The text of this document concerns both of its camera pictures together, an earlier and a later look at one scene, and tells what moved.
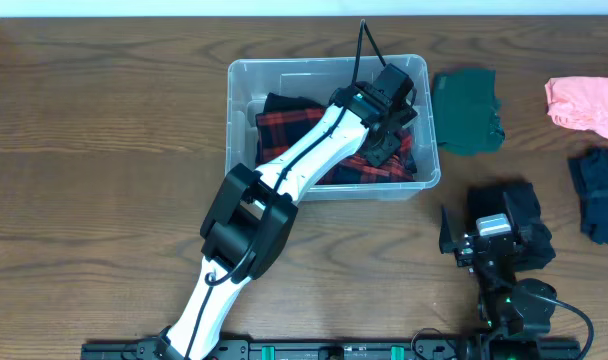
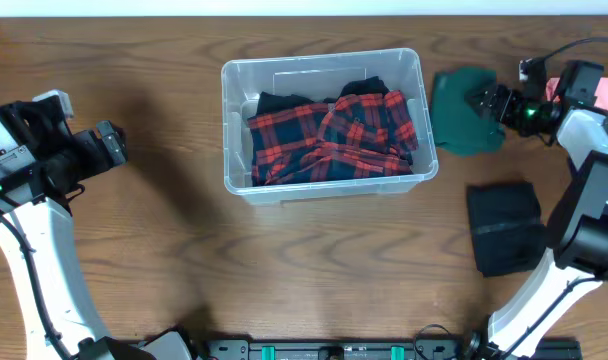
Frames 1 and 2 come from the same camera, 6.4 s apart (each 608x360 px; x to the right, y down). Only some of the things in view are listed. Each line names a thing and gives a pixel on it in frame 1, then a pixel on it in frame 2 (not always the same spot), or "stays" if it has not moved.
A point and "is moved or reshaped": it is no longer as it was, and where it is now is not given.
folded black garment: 520,200 stays
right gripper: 466,250 to 503,109
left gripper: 382,145 to 110,145
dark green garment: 467,112 stays
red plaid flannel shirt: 277,130 is moved or reshaped
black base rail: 486,349 stays
